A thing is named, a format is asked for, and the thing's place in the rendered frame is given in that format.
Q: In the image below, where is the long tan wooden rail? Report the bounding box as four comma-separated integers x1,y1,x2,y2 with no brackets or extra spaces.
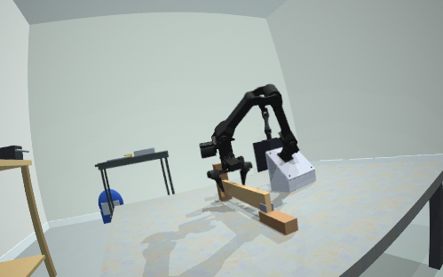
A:
222,179,273,212

